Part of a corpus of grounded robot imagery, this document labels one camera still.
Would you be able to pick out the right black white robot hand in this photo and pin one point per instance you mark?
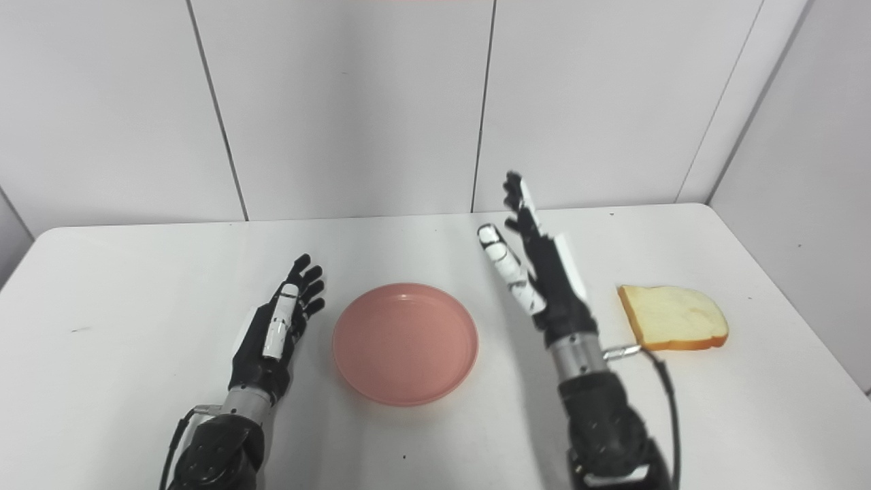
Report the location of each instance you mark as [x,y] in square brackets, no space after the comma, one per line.
[544,279]

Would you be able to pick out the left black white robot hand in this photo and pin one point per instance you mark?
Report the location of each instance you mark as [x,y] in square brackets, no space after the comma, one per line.
[269,340]

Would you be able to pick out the slice of white bread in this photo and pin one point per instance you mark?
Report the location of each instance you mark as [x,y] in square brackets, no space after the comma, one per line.
[674,318]

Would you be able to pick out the pink round plate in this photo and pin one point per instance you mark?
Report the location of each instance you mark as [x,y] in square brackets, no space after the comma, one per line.
[405,344]

